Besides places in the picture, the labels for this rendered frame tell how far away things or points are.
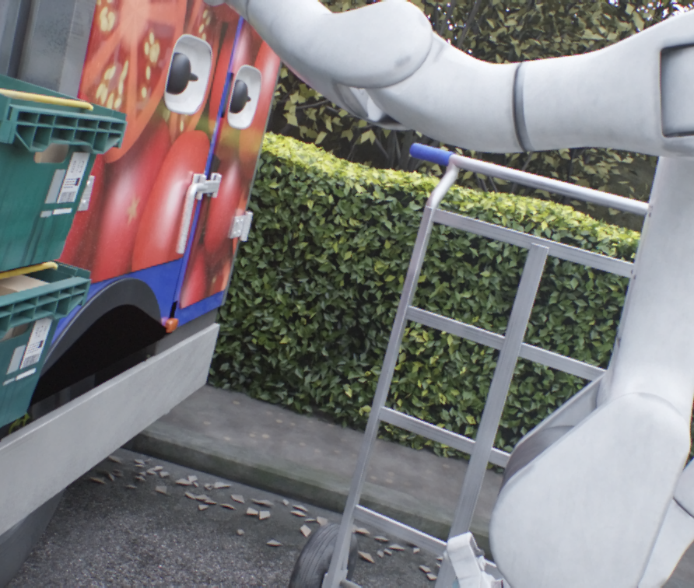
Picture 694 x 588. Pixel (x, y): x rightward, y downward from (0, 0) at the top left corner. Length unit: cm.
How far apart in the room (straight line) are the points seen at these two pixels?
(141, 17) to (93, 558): 143
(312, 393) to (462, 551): 257
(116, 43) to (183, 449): 186
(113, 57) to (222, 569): 149
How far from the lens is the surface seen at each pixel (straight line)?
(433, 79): 92
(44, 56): 181
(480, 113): 89
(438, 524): 344
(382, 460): 378
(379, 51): 93
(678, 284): 106
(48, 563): 277
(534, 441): 117
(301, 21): 102
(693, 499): 137
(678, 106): 85
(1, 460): 203
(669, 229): 105
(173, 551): 294
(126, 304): 237
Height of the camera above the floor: 123
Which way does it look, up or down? 8 degrees down
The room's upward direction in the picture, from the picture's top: 15 degrees clockwise
